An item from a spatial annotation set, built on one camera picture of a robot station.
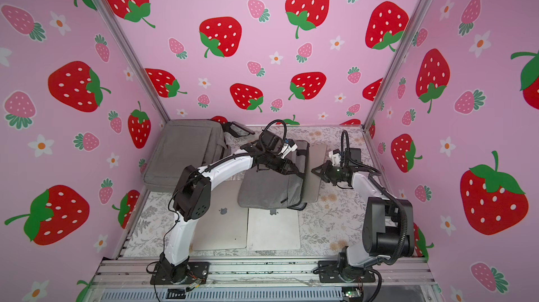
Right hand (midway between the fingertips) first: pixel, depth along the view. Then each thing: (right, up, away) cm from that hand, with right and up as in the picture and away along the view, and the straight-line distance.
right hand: (311, 172), depth 88 cm
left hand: (-6, +1, 0) cm, 6 cm away
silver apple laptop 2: (-17, -23, -4) cm, 29 cm away
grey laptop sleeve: (-20, -8, +2) cm, 22 cm away
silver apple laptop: (-37, -23, -1) cm, 43 cm away
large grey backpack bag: (-62, +12, +16) cm, 65 cm away
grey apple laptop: (+3, +7, +7) cm, 10 cm away
